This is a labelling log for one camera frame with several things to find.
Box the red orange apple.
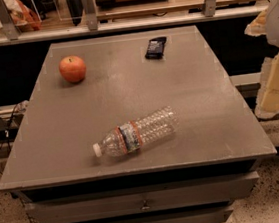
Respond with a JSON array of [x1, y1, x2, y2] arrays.
[[59, 55, 87, 83]]

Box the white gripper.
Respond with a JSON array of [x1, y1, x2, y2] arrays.
[[244, 0, 279, 119]]

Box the metal railing frame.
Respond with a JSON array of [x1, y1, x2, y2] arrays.
[[0, 0, 270, 45]]

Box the upper grey drawer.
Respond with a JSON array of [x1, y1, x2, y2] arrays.
[[25, 171, 259, 223]]

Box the grey drawer cabinet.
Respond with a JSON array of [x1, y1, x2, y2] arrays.
[[0, 26, 275, 223]]

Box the orange bag behind glass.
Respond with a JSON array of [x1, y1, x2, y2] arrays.
[[3, 0, 41, 31]]

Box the clear plastic water bottle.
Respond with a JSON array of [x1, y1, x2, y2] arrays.
[[92, 106, 178, 157]]

